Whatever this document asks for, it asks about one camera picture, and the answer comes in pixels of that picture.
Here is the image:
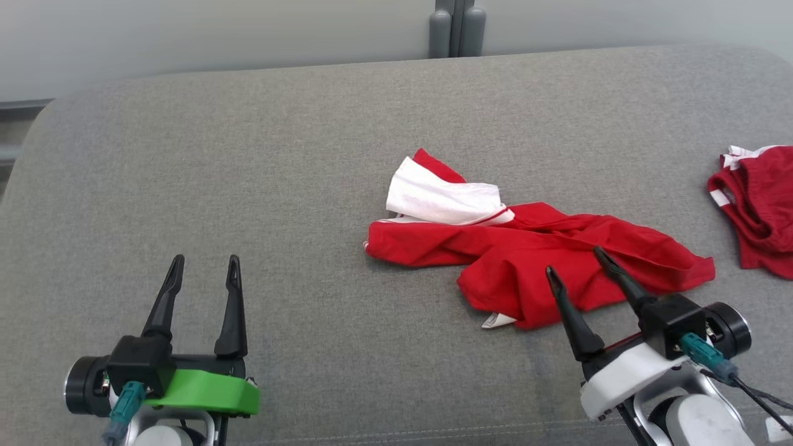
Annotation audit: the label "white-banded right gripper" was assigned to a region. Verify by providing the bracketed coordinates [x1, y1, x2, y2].
[545, 246, 752, 422]

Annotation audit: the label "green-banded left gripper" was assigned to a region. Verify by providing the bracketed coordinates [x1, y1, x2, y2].
[65, 254, 261, 417]

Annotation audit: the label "red shirt with white trim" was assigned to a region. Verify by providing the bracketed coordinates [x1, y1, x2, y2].
[364, 147, 716, 330]

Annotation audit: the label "red shorts with white stripes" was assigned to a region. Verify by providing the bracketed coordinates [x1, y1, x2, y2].
[708, 144, 793, 281]

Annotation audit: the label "thin red wire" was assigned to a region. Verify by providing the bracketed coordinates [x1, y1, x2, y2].
[604, 333, 644, 351]

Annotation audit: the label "teal right camera connector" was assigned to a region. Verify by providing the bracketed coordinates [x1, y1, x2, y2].
[680, 333, 739, 383]

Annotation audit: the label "teal camera connector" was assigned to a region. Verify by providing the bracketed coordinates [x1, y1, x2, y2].
[680, 333, 739, 383]
[102, 381, 147, 446]

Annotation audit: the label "teal left camera connector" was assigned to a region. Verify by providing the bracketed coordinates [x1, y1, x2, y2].
[102, 381, 147, 446]

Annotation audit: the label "thin black cable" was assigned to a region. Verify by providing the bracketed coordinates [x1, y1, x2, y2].
[700, 369, 793, 434]

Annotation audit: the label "grey floor rail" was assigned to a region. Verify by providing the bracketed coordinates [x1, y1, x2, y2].
[0, 99, 55, 168]

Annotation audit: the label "grey wall bracket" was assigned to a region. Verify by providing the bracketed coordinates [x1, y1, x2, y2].
[429, 0, 487, 59]

